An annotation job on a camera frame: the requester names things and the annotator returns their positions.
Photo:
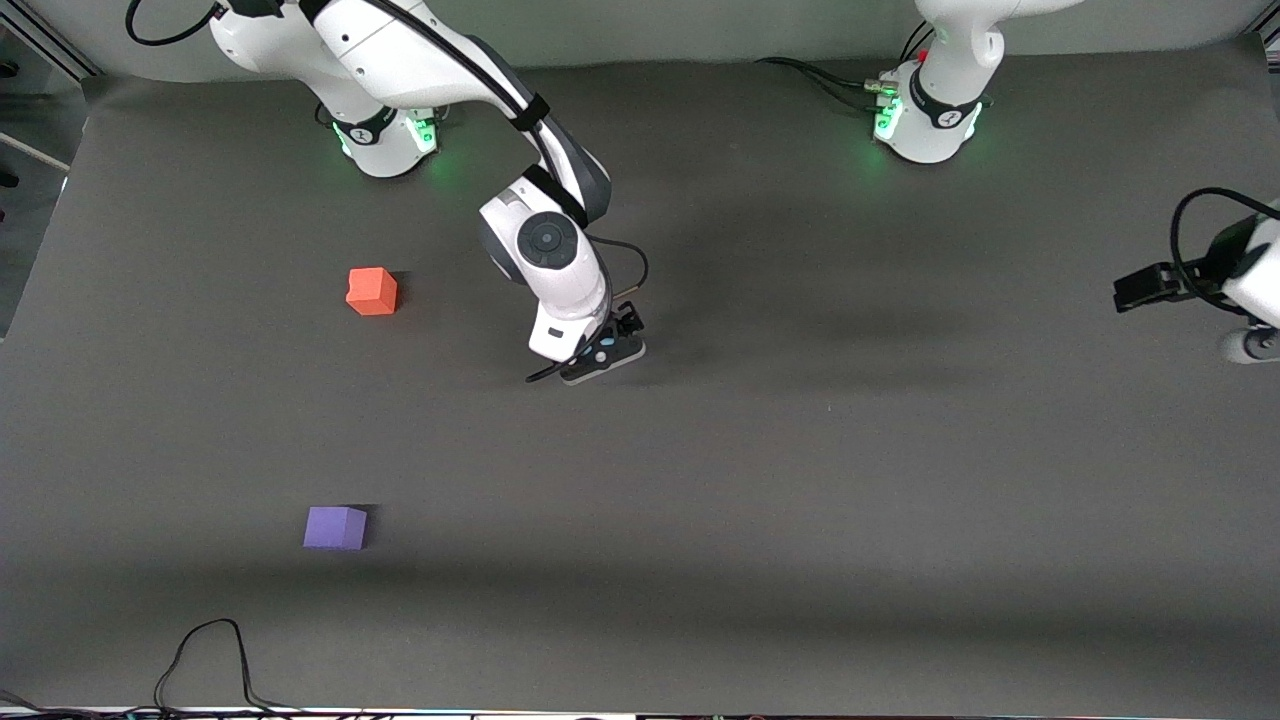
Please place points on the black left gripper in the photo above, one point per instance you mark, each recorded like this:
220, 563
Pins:
1187, 277

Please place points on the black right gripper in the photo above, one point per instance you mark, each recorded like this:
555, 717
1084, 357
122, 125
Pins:
624, 325

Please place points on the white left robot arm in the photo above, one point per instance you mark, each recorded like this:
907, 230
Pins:
945, 100

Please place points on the orange foam block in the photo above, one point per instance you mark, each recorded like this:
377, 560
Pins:
372, 292

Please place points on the purple foam block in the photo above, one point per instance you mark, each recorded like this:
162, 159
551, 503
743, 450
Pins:
335, 528

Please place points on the dark grey table cover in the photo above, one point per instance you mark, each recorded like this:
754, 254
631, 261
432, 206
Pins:
640, 450

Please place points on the grey metal frame rail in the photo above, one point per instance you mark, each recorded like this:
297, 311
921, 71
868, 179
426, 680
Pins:
1272, 25
50, 48

